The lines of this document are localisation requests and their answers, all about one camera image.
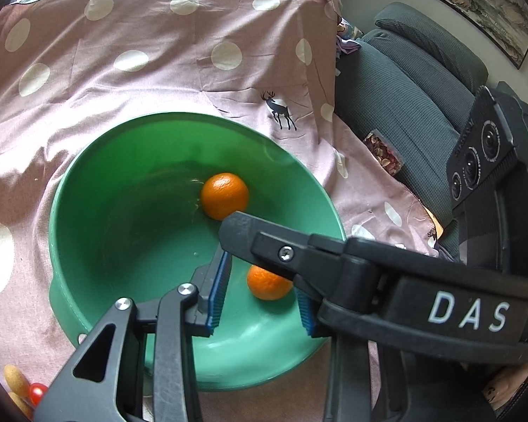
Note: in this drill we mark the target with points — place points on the pink polka dot cloth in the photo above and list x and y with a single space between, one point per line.
72 69

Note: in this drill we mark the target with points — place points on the orange mandarin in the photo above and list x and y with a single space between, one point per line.
223 194
267 286

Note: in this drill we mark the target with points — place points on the grey armchair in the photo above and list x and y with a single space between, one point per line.
415 82

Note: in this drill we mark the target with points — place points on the framed landscape picture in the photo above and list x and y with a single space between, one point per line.
504 22

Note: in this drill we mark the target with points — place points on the green plastic bowl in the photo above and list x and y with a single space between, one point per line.
126 222

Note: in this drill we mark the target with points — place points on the red tomato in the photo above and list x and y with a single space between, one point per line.
36 393

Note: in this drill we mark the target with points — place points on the snack packet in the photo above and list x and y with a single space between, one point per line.
384 152

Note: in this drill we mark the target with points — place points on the tan round fruit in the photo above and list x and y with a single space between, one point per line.
16 381

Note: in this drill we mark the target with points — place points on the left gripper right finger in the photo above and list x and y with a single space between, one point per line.
348 394

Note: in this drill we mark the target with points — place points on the person's right hand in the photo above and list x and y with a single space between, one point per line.
504 385

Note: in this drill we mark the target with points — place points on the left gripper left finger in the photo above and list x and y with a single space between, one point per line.
104 379

